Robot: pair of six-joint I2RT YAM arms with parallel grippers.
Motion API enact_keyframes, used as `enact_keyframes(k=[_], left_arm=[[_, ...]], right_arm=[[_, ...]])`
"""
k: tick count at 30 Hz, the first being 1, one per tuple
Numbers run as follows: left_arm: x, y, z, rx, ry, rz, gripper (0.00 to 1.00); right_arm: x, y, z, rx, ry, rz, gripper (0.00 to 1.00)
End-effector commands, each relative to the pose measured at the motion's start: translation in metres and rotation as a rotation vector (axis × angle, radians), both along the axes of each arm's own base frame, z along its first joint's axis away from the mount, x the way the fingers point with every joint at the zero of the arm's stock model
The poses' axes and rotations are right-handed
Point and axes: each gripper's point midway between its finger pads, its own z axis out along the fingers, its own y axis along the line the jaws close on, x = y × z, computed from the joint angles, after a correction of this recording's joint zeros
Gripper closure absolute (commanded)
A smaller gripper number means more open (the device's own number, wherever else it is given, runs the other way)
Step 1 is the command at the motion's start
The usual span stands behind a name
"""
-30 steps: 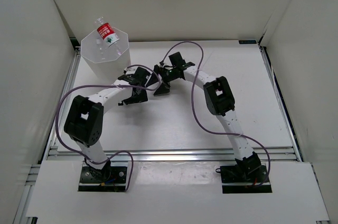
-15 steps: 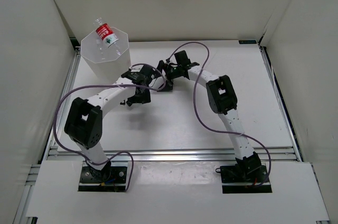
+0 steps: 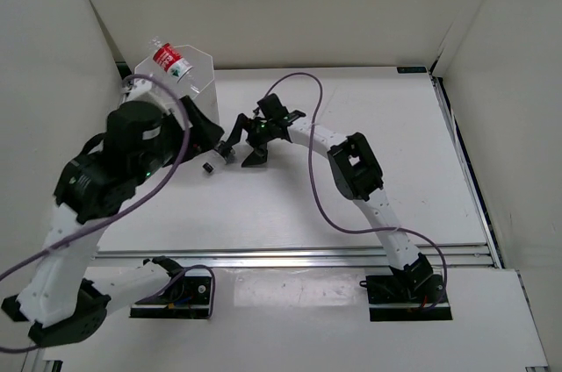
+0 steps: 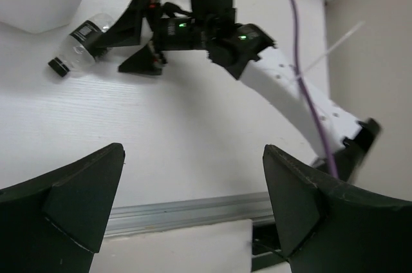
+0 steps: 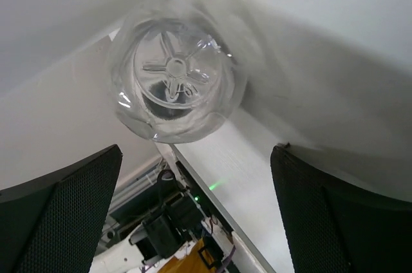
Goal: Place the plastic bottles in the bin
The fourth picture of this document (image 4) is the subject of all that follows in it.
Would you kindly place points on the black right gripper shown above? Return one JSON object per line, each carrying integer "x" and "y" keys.
{"x": 173, "y": 29}

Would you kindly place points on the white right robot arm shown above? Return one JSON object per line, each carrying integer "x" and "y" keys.
{"x": 340, "y": 140}

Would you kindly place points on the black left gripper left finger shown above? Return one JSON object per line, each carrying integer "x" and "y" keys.
{"x": 56, "y": 222}

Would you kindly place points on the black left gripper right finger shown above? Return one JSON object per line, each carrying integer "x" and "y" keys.
{"x": 327, "y": 225}

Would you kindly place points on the small black label bottle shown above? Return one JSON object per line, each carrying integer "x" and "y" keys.
{"x": 77, "y": 53}

